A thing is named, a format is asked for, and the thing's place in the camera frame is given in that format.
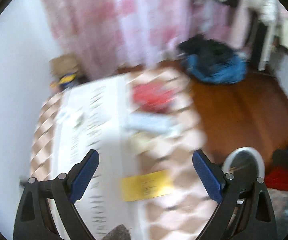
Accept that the yellow box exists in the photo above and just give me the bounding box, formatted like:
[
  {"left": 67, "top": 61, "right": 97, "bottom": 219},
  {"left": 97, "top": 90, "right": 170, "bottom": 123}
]
[{"left": 120, "top": 170, "right": 174, "bottom": 202}]

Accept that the long white box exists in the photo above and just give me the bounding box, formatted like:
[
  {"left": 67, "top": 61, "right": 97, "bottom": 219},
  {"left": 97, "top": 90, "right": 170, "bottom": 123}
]
[{"left": 125, "top": 112, "right": 183, "bottom": 137}]

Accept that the red cola can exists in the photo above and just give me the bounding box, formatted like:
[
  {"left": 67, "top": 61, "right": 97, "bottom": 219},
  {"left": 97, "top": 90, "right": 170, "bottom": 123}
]
[{"left": 132, "top": 82, "right": 175, "bottom": 114}]

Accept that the white round trash bin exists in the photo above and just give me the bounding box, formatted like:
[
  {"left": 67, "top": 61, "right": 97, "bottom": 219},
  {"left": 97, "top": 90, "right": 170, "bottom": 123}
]
[{"left": 221, "top": 147, "right": 265, "bottom": 182}]

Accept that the red blanket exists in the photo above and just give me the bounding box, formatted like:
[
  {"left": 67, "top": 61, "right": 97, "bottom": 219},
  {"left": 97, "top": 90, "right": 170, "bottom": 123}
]
[{"left": 264, "top": 166, "right": 288, "bottom": 191}]

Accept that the blue and black clothes pile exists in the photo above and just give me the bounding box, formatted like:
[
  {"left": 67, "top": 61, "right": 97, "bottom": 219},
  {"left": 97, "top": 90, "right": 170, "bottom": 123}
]
[{"left": 177, "top": 35, "right": 247, "bottom": 85}]

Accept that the checkered tablecloth with text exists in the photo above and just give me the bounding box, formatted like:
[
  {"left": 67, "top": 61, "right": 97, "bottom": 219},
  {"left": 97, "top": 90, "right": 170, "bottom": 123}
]
[{"left": 30, "top": 68, "right": 216, "bottom": 239}]

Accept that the yellow lid blue tin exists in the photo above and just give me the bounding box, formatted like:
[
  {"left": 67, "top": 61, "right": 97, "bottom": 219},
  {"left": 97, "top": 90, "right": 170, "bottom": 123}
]
[{"left": 57, "top": 73, "right": 79, "bottom": 89}]

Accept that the clothes rack with coats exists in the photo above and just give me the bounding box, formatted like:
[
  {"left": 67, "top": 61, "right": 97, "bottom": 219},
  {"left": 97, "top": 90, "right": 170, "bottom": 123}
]
[{"left": 191, "top": 0, "right": 288, "bottom": 72}]

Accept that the brown paper bag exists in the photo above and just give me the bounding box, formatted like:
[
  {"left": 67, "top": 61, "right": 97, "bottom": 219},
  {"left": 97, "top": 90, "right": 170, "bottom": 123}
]
[{"left": 49, "top": 54, "right": 81, "bottom": 77}]

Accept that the pink floral curtain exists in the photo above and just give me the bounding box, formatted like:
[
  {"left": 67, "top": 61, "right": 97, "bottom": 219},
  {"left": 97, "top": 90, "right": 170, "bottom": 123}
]
[{"left": 42, "top": 0, "right": 249, "bottom": 80}]

